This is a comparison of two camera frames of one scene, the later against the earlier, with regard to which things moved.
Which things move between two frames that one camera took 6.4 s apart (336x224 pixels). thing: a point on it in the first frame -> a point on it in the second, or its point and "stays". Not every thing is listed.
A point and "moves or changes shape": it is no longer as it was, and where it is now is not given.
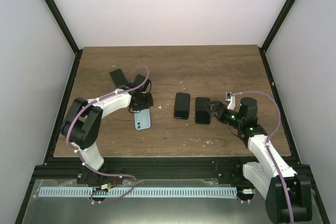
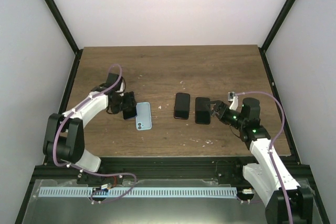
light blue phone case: x=142 y=119 stays
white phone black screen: x=202 y=110 stays
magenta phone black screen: x=182 y=102 stays
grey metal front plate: x=140 y=210 stays
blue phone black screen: x=118 y=77 moves or changes shape
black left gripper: x=149 y=103 -> x=114 y=109
